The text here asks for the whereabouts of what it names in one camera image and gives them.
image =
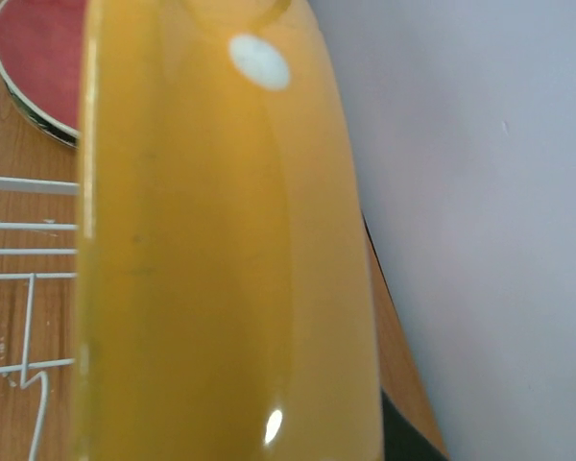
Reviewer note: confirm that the white bottom plate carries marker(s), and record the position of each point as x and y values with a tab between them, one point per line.
41	121

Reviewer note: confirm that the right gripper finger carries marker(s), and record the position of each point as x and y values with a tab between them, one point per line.
402	441

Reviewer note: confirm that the white wire dish rack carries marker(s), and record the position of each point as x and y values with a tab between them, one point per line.
37	278

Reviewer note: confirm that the red teal patterned plate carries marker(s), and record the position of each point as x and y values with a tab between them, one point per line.
41	54

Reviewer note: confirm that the orange dotted plate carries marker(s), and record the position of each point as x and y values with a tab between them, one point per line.
223	306

